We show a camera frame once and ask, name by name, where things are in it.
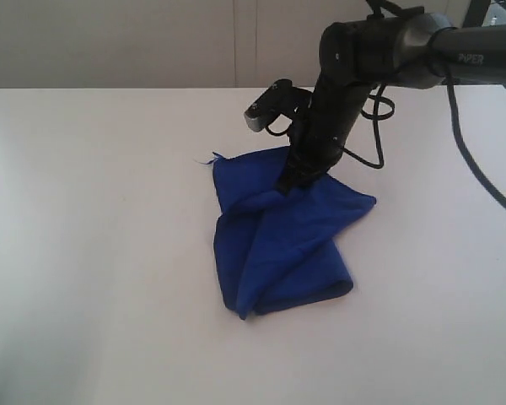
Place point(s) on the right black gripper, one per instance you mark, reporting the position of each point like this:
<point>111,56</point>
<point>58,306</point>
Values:
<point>319,137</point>

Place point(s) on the blue towel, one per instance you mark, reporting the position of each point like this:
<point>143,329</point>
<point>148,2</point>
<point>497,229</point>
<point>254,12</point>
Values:
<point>275,252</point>

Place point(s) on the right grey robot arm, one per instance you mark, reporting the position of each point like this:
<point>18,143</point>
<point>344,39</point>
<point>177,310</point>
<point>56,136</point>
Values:
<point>416,52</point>

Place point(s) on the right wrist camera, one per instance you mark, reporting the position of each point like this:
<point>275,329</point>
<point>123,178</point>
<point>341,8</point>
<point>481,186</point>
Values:
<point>279,99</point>

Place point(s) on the black window frame post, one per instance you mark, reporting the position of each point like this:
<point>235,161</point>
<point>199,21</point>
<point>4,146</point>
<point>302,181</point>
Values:
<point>476,13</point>

